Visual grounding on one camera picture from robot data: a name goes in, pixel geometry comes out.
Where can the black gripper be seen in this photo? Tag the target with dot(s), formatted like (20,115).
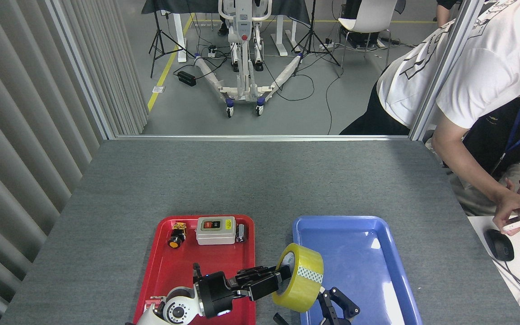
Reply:
(217,293)

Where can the yellow tape roll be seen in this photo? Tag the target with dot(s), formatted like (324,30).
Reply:
(305,257)

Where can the person's right forearm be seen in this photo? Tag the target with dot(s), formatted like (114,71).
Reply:
(467,171)

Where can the person's right hand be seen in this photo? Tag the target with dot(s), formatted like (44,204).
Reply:
(508,210)

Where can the small black silver cylinder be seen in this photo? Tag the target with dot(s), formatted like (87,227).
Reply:
(241,233)

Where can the blue plastic tray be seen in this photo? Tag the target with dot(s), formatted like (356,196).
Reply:
(359,271)

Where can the red plastic tray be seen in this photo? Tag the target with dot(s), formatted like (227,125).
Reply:
(183,266)

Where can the yellow push button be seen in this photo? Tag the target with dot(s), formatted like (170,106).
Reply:
(176,238)

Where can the white connector block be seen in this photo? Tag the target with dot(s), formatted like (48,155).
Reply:
(156,307)

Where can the black computer mouse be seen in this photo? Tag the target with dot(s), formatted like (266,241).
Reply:
(499,246)

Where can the black power brick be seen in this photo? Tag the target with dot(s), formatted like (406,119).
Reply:
(187,78)

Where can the white power strip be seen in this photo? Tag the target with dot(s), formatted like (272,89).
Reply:
(212,52)

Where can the person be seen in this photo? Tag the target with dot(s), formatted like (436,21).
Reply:
(490,140)
(490,58)
(445,11)

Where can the black tripod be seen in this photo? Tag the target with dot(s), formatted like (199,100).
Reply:
(313,31)
(157,40)

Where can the black box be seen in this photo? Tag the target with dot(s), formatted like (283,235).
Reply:
(359,39)

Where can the white stand on wheels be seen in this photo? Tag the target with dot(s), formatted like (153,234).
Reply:
(244,27)

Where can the table with black cloth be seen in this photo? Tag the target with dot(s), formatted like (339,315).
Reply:
(291,9)

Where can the white chair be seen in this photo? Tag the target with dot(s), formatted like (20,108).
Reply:
(370,18)

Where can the white switch box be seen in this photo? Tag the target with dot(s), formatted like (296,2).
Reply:
(215,237)

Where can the silver post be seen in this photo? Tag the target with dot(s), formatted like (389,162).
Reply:
(81,72)
(443,72)

